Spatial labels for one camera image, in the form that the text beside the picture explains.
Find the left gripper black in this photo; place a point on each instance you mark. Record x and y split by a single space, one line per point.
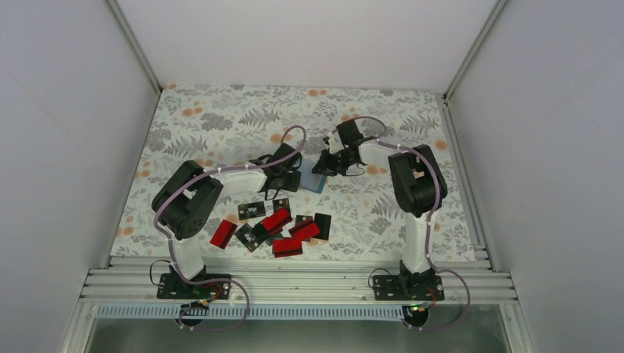
293 186

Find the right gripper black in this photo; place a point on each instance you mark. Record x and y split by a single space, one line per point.
324 166

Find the teal leather card holder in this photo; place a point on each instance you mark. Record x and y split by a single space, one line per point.
310 181

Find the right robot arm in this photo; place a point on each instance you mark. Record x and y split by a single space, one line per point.
418 184

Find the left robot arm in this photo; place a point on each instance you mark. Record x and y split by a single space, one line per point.
183 206

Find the small black card top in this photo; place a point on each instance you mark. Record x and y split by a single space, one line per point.
278 204

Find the small black card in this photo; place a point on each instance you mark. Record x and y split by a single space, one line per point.
278 204
302 219

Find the small black card middle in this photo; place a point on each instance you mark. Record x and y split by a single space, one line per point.
302 219

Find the red black card centre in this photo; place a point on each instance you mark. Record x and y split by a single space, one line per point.
270 226

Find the black vip card upper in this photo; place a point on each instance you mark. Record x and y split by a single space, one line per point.
251 210

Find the red card under pile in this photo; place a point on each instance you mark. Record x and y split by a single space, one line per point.
304 231

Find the black card far right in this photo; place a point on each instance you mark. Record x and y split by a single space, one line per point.
323 222

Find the black card lower left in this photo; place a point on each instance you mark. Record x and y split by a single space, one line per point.
248 239

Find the floral table mat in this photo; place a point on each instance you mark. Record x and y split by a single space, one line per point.
229 125

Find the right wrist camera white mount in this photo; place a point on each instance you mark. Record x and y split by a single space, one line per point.
333 142

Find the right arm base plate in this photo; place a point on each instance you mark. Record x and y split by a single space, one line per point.
393 289

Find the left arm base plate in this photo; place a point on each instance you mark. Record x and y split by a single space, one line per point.
173 287

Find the aluminium rail base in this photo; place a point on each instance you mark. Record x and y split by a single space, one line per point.
283 281

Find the perforated cable duct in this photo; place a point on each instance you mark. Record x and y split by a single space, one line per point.
346 312

